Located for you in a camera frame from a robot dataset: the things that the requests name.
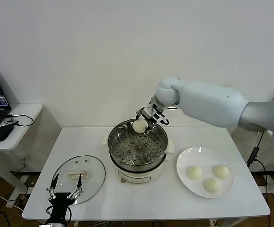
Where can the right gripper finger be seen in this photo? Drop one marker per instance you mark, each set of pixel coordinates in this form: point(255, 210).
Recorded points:
point(152, 121)
point(138, 114)

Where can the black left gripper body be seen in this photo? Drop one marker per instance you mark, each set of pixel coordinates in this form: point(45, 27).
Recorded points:
point(59, 201)

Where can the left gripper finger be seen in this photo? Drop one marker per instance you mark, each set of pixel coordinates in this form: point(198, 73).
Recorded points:
point(54, 184)
point(80, 185)

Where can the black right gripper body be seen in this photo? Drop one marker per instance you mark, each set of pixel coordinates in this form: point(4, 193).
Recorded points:
point(160, 113)

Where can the white steamed baozi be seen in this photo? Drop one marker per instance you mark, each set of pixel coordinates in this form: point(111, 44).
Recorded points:
point(212, 185)
point(139, 126)
point(221, 171)
point(194, 173)

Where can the glass pot lid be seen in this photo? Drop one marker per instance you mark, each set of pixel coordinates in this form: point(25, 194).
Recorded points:
point(91, 165)

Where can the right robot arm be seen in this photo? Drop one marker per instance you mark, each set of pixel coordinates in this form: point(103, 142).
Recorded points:
point(210, 104)

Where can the perforated steel steamer basket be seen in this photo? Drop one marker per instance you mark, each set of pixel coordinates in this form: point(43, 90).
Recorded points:
point(125, 157)

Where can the white round plate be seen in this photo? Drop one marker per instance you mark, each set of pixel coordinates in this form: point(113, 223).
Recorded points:
point(186, 160)

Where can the cream electric cooker base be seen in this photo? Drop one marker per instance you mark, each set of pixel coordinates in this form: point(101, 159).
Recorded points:
point(139, 177)

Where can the black computer mouse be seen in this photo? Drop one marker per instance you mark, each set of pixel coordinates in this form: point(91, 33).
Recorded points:
point(1, 133)

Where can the white side table with mouse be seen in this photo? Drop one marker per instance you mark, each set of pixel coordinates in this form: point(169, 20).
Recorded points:
point(25, 113)

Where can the white wall socket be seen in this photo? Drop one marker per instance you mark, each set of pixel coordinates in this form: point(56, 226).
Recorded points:
point(23, 157)

